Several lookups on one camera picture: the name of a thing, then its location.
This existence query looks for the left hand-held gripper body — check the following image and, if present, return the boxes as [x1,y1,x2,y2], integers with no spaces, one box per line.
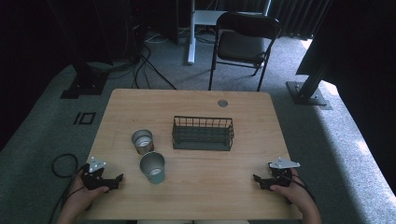
[81,156,120,191]

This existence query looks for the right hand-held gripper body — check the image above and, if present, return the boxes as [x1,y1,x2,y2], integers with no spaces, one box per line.
[267,157,302,188]

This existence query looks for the teal metal cup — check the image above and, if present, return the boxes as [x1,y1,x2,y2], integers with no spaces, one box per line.
[138,150,166,185]

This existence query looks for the silver metal cup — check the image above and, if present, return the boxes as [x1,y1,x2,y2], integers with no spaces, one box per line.
[131,129,155,156]

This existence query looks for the dark wire basket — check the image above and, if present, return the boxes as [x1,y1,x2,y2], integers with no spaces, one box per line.
[171,115,235,152]

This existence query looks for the person's left hand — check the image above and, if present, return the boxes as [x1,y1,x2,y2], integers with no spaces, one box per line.
[65,175,110,217]

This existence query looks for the person's right hand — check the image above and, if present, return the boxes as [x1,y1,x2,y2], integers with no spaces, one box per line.
[269,168,314,215]

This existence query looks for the black folding chair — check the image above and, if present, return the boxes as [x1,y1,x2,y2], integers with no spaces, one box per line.
[207,11,282,92]

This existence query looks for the dark curtain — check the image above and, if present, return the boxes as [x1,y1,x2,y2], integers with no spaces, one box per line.
[267,0,332,41]

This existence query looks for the right hand-held gripper cable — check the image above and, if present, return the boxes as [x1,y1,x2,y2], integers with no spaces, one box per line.
[279,173,318,205]

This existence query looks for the hand-held gripper cable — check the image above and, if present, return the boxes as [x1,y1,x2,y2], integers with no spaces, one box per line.
[48,163,89,224]
[279,173,318,205]

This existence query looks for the left hand-held gripper cable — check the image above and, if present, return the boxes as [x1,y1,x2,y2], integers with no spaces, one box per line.
[48,163,89,224]

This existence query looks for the black coiled cable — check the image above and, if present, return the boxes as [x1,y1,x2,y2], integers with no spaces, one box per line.
[50,153,79,179]

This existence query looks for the black stand with base plate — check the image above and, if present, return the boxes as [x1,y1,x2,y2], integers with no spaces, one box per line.
[60,46,110,100]
[285,40,333,111]

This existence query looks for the black floor cables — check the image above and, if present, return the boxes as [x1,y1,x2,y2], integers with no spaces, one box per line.
[132,43,177,91]

